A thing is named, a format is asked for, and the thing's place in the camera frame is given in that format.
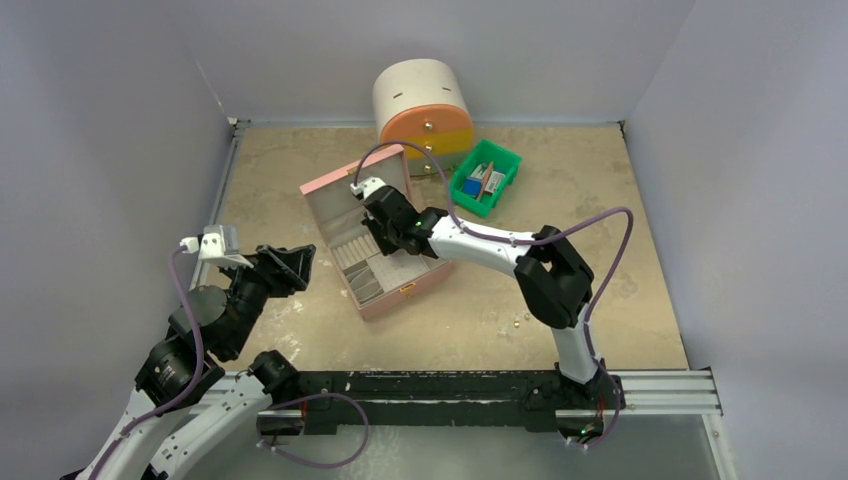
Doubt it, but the green plastic bin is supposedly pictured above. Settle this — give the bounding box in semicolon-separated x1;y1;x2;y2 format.
450;140;522;218

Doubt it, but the cream orange drawer cabinet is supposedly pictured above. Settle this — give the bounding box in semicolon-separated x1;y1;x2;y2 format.
372;59;474;170

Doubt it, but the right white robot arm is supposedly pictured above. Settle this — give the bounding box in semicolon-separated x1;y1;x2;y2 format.
350;177;604;407

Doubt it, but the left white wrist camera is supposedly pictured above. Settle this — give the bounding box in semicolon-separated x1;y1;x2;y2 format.
179;224;253;269

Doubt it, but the blue box in bin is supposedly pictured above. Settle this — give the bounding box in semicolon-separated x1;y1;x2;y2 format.
462;178;483;198

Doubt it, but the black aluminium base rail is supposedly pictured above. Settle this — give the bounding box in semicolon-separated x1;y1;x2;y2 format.
195;367;723;439

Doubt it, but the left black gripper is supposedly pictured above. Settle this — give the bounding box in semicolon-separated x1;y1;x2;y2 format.
220;242;314;355

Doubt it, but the pink jewelry box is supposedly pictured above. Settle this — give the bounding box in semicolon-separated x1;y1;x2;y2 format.
300;145;452;320

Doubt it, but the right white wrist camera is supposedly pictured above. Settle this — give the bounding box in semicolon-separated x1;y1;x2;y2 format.
350;177;385;200

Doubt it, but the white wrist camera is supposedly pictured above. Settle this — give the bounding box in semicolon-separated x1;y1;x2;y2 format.
350;177;385;200
179;224;253;269

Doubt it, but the red white small box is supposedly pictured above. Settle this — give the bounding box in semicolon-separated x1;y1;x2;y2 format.
483;171;506;195

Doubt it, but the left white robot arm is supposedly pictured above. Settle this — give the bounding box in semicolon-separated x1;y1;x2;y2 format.
68;244;316;479

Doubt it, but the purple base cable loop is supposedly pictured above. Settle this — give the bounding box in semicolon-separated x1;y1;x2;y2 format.
254;389;369;469

